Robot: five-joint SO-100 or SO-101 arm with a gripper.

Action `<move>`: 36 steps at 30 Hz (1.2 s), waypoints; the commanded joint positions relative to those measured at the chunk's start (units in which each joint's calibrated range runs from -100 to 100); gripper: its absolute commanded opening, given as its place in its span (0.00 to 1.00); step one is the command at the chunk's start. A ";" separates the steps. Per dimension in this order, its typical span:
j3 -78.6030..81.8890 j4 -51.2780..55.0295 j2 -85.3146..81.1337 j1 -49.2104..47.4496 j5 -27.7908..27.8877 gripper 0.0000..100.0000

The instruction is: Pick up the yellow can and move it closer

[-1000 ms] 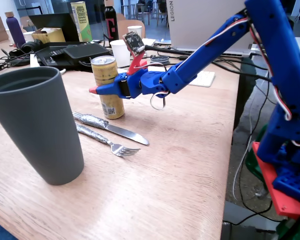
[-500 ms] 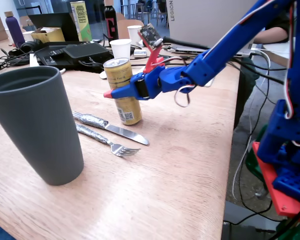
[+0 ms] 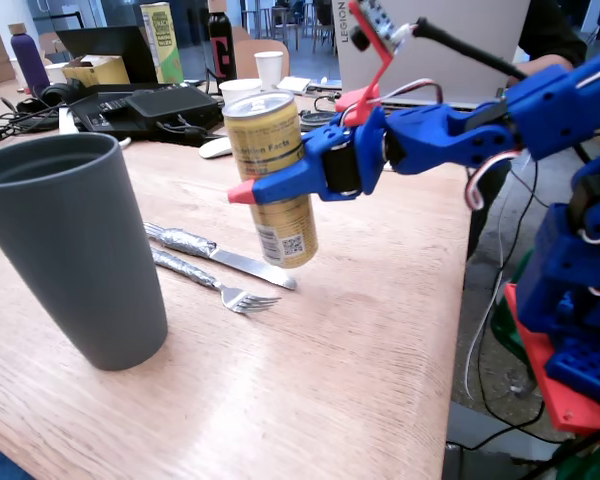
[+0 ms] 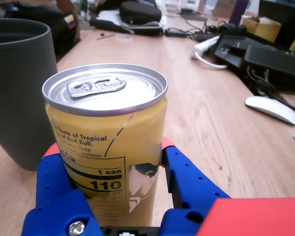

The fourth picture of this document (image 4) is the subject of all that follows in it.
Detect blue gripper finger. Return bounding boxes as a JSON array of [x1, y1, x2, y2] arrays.
[[159, 137, 232, 236], [21, 142, 104, 236]]

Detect yellow drink can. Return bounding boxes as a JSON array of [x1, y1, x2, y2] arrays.
[[41, 63, 169, 228]]

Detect grey plastic cup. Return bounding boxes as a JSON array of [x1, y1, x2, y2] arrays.
[[0, 18, 59, 172]]

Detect white computer mouse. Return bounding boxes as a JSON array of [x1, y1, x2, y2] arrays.
[[244, 95, 295, 126]]

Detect flat black device with buttons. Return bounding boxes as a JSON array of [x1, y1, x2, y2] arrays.
[[209, 34, 264, 74]]

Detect white power strip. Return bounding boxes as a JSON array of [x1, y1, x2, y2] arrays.
[[191, 35, 228, 70]]

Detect black box device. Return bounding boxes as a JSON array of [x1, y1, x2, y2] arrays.
[[243, 44, 295, 93]]

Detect black power adapter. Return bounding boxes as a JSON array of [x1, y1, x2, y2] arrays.
[[165, 28, 190, 38]]

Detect clear round lid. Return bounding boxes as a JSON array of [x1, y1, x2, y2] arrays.
[[114, 33, 133, 41]]

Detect thin brown stick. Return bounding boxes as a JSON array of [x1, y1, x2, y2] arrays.
[[96, 33, 116, 40]]

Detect yellow cardboard box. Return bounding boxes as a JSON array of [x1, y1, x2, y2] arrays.
[[243, 16, 283, 43]]

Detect black backpack with flag patch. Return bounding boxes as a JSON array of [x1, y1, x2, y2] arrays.
[[4, 1, 81, 56]]

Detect black flat pouch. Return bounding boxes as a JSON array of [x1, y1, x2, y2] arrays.
[[89, 18, 164, 36]]

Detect black zip case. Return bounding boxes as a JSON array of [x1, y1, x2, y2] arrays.
[[119, 1, 162, 25]]

